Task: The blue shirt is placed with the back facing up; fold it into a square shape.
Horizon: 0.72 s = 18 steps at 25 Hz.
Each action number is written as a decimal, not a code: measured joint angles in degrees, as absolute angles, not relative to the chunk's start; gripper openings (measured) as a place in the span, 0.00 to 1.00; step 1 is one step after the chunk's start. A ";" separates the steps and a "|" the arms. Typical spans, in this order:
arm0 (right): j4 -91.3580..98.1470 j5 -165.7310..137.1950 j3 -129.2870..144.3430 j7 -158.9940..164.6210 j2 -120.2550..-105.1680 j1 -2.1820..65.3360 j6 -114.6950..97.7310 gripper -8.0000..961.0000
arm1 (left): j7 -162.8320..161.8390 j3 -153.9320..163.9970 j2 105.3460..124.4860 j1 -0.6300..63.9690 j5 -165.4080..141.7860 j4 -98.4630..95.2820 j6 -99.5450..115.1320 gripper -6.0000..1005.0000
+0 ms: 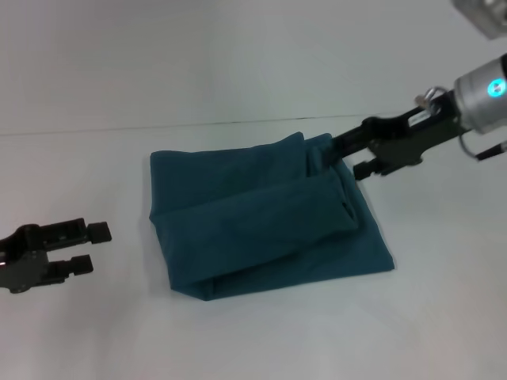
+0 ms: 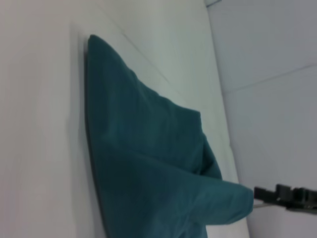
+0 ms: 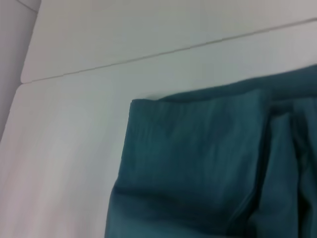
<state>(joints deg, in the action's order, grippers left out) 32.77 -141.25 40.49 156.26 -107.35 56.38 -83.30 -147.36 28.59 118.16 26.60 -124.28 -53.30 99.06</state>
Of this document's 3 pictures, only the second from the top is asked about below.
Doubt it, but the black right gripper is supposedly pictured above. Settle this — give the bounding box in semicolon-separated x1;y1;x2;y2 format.
253;183;317;213

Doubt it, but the teal blue t-shirt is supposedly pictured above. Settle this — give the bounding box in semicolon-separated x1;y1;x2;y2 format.
83;34;255;238

